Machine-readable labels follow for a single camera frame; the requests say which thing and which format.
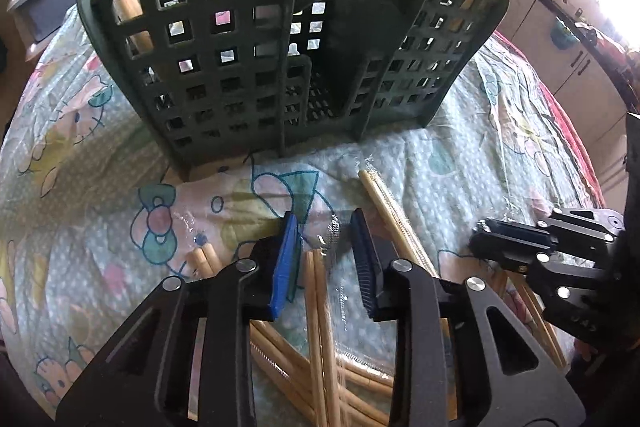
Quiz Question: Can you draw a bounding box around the white kitchen cabinet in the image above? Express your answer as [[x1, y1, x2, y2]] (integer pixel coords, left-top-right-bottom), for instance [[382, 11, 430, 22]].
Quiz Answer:
[[495, 0, 640, 190]]

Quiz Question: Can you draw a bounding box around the group of wooden chopsticks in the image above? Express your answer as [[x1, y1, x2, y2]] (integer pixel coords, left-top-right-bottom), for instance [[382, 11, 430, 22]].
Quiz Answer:
[[185, 169, 570, 427]]

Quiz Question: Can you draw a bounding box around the pink blanket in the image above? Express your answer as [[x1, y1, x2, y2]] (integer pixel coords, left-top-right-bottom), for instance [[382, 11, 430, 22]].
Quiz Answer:
[[537, 74, 601, 192]]

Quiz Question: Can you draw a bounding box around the printed blanket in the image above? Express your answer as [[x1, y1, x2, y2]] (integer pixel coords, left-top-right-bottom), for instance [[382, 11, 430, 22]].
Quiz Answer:
[[0, 2, 601, 427]]

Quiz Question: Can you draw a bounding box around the small green hanging item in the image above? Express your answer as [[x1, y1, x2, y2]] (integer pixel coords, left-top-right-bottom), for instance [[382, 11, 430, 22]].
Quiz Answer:
[[550, 18, 577, 50]]

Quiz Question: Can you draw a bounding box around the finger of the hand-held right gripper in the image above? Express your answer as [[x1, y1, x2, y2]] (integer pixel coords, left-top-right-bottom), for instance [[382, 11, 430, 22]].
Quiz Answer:
[[477, 208, 626, 254], [471, 237, 620, 349]]

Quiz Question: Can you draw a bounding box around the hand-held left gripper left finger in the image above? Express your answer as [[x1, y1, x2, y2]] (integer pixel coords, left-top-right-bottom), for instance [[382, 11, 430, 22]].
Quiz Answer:
[[55, 211, 301, 427]]

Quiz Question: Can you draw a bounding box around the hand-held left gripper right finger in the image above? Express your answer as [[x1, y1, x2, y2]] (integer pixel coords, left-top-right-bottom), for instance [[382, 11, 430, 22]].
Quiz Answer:
[[349, 208, 587, 427]]

